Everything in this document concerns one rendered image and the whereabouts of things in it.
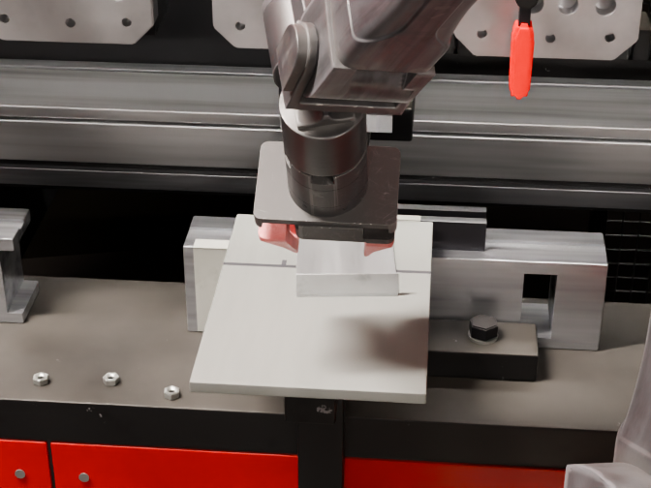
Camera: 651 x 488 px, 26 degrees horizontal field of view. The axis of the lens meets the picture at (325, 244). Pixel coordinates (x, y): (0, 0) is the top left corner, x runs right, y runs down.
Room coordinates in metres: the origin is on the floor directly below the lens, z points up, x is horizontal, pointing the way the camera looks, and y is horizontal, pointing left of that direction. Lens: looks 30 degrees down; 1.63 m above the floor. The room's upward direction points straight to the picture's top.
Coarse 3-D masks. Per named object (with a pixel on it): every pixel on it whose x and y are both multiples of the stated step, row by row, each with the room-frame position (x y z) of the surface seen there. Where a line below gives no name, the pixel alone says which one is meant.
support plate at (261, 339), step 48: (240, 240) 1.08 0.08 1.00; (240, 288) 1.00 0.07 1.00; (288, 288) 1.00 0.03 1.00; (240, 336) 0.93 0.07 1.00; (288, 336) 0.93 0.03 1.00; (336, 336) 0.93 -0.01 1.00; (384, 336) 0.93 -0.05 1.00; (192, 384) 0.87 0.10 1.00; (240, 384) 0.87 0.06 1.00; (288, 384) 0.87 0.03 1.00; (336, 384) 0.87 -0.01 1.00; (384, 384) 0.87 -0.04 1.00
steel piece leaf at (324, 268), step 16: (304, 240) 1.08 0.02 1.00; (320, 240) 1.08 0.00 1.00; (304, 256) 1.05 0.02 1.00; (320, 256) 1.05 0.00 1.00; (336, 256) 1.05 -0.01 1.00; (352, 256) 1.05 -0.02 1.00; (368, 256) 1.05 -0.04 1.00; (384, 256) 1.05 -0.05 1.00; (304, 272) 1.02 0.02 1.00; (320, 272) 1.02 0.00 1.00; (336, 272) 1.02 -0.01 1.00; (352, 272) 1.02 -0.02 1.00; (368, 272) 1.02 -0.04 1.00; (384, 272) 1.02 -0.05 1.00; (304, 288) 0.99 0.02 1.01; (320, 288) 0.99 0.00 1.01; (336, 288) 0.99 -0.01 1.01; (352, 288) 0.99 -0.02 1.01; (368, 288) 0.99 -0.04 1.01; (384, 288) 0.99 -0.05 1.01
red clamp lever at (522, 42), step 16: (528, 0) 1.04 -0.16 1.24; (528, 16) 1.05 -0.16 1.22; (512, 32) 1.06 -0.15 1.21; (528, 32) 1.05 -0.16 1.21; (512, 48) 1.05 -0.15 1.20; (528, 48) 1.05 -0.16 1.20; (512, 64) 1.05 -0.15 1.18; (528, 64) 1.05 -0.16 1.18; (512, 80) 1.05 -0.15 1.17; (528, 80) 1.05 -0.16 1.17
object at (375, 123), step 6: (366, 114) 1.13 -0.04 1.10; (372, 114) 1.13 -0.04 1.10; (378, 114) 1.13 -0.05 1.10; (384, 114) 1.13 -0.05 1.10; (390, 114) 1.13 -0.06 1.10; (366, 120) 1.14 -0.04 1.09; (372, 120) 1.14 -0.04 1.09; (378, 120) 1.14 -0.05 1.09; (384, 120) 1.14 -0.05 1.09; (390, 120) 1.14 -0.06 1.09; (366, 126) 1.14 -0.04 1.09; (372, 126) 1.14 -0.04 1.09; (378, 126) 1.14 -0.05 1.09; (384, 126) 1.14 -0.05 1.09; (390, 126) 1.14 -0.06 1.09; (372, 132) 1.14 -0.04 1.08; (378, 132) 1.14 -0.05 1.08; (384, 132) 1.14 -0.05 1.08; (390, 132) 1.14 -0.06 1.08
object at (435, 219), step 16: (400, 208) 1.14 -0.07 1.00; (416, 208) 1.14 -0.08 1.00; (432, 208) 1.14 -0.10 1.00; (448, 208) 1.14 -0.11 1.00; (464, 208) 1.14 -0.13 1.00; (480, 208) 1.14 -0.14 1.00; (448, 224) 1.12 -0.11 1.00; (464, 224) 1.12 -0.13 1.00; (480, 224) 1.11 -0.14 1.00; (432, 240) 1.12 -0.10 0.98; (448, 240) 1.12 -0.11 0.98; (464, 240) 1.12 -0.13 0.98; (480, 240) 1.11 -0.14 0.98
